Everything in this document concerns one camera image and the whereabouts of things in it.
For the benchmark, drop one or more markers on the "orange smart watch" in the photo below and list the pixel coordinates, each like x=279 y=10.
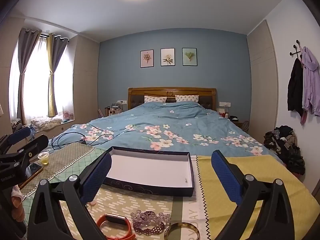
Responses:
x=116 y=222

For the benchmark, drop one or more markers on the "green leaf picture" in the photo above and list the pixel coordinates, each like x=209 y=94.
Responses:
x=189 y=56

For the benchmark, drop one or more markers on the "black jacket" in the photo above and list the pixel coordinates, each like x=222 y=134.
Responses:
x=295 y=89

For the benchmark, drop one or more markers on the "white flower picture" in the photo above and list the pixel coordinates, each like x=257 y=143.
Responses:
x=167 y=57

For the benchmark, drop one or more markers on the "blue floral duvet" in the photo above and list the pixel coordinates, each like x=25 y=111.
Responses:
x=180 y=127

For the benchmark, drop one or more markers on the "smartphone with brown case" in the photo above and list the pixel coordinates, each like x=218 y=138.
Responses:
x=31 y=172

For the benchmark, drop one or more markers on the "purple jacket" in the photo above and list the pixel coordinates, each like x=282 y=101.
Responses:
x=310 y=102

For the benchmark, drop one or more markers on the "tortoiseshell bangle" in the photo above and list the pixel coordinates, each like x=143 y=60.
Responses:
x=182 y=228

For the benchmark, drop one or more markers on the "dark blue tray box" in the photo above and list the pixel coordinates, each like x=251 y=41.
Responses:
x=164 y=173

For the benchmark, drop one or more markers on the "clothes pile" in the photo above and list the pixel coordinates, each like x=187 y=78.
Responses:
x=283 y=142

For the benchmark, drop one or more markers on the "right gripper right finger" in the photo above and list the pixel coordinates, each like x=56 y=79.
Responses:
x=275 y=219

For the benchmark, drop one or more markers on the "small yellow jelly cup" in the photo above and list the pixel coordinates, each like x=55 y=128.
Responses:
x=43 y=158

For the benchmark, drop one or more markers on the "wooden headboard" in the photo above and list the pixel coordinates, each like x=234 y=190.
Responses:
x=207 y=96

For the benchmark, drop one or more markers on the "pink flower picture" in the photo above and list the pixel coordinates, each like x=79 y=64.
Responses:
x=146 y=58

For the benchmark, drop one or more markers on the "window seat bedding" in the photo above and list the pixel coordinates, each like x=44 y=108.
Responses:
x=43 y=124

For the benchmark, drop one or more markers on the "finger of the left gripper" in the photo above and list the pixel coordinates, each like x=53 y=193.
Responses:
x=9 y=140
x=34 y=147

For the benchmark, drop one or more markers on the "left hand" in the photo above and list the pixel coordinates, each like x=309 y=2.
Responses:
x=17 y=212

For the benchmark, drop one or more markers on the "right patterned pillow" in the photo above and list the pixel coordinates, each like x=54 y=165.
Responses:
x=184 y=98

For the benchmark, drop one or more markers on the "left patterned pillow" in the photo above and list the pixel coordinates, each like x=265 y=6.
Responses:
x=162 y=99

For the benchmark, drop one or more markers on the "wall coat hook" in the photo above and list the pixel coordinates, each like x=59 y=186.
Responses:
x=297 y=49

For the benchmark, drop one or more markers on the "patterned pillow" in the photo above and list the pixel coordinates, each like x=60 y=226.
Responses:
x=162 y=99
x=184 y=98

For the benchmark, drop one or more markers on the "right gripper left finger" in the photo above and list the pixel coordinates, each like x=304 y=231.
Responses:
x=46 y=219

